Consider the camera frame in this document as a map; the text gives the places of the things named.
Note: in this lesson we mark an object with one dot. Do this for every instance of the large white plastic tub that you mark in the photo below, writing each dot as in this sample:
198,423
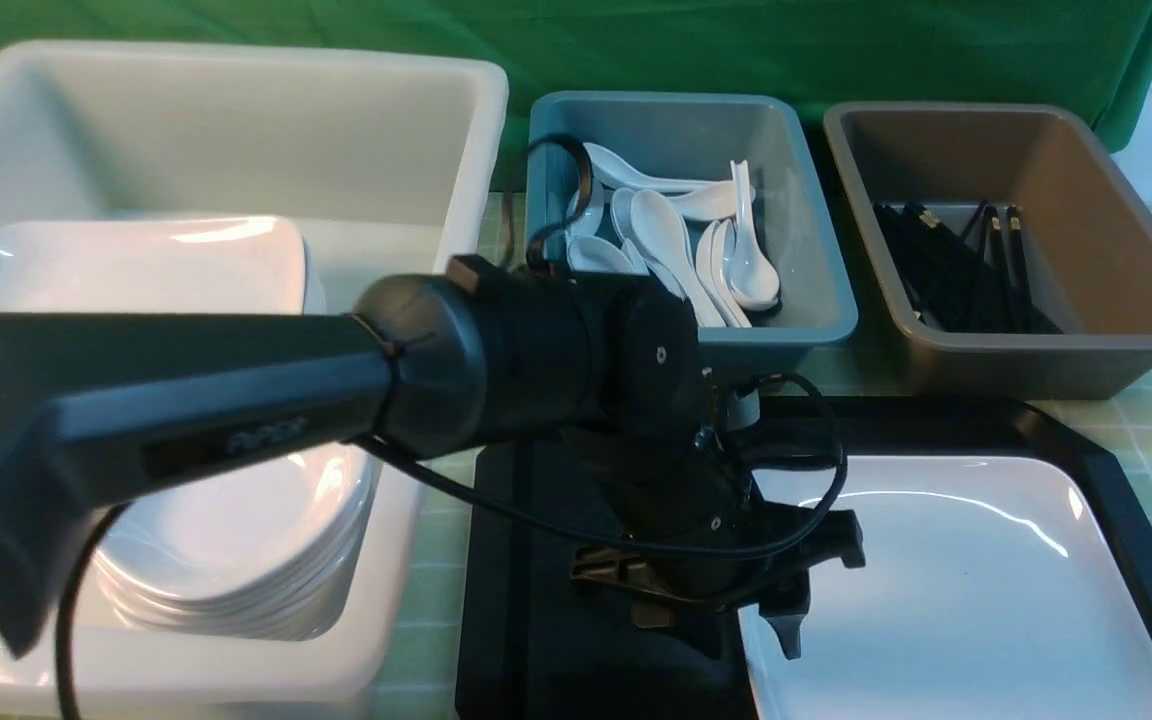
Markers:
383,160

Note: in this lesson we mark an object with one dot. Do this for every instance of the pile of black chopsticks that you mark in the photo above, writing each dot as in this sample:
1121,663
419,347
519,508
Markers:
941,270

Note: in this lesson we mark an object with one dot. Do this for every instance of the black chopstick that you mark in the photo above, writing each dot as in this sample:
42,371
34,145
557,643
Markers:
995,284
1018,269

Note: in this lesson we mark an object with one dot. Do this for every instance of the stack of white bowls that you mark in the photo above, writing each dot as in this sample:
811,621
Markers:
258,553

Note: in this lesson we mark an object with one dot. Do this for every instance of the teal plastic bin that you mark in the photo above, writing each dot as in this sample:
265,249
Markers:
698,137

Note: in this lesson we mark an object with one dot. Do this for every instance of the black serving tray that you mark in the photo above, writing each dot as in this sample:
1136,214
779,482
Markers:
536,646

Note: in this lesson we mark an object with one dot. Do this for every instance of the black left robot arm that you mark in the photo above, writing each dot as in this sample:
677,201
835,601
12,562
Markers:
98,410

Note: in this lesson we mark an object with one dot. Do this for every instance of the white ceramic spoon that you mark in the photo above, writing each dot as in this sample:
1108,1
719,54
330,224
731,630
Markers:
754,281

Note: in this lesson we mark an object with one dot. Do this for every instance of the stack of white square plates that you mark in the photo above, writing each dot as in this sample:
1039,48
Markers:
257,264

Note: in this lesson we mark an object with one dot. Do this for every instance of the large white square plate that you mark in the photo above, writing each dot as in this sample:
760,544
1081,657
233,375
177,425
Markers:
989,592

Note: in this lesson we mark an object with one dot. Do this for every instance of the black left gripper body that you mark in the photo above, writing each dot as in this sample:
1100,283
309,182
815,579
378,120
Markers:
697,530

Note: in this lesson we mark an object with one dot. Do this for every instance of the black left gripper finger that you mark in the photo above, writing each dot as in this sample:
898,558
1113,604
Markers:
697,628
784,606

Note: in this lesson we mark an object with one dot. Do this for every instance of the green backdrop cloth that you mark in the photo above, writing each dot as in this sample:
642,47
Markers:
1090,58

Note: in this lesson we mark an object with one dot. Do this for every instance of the pile of white spoons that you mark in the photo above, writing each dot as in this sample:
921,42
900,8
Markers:
679,231

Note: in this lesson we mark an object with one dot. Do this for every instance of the brown plastic bin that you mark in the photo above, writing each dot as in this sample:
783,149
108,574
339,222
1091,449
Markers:
1089,242

